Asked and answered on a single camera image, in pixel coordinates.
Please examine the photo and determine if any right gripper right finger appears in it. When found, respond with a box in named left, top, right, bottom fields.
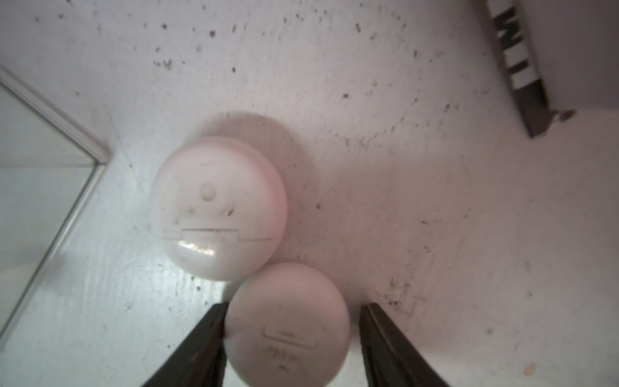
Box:
left=359, top=303, right=448, bottom=387

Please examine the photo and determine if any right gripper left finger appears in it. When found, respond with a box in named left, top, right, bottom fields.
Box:
left=144, top=303, right=229, bottom=387

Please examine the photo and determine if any clear bottom plastic drawer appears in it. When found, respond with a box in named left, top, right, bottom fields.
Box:
left=1, top=68, right=111, bottom=343

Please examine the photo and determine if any folded newspaper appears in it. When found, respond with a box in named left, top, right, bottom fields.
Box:
left=483, top=0, right=619, bottom=140

